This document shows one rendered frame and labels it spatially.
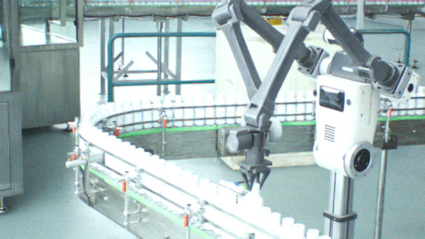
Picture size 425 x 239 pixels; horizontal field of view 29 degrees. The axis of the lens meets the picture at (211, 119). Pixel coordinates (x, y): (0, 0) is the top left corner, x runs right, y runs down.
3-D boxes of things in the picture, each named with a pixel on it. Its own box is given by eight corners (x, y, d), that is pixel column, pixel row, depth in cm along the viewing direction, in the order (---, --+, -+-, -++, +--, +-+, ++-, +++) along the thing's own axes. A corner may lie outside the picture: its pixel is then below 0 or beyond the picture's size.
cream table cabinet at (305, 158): (318, 145, 794) (325, 24, 766) (346, 162, 736) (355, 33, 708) (210, 151, 761) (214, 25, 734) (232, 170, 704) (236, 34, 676)
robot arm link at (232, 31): (238, 2, 304) (217, 11, 311) (229, 4, 300) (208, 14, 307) (280, 108, 307) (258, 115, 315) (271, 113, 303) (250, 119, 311)
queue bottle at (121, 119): (117, 129, 432) (117, 99, 428) (127, 131, 429) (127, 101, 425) (110, 132, 427) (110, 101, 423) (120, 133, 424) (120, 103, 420)
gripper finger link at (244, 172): (267, 191, 272) (268, 164, 270) (250, 195, 268) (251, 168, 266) (254, 186, 278) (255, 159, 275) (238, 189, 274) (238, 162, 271)
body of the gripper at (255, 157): (273, 167, 272) (273, 146, 270) (248, 172, 266) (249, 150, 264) (260, 162, 277) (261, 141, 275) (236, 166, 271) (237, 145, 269)
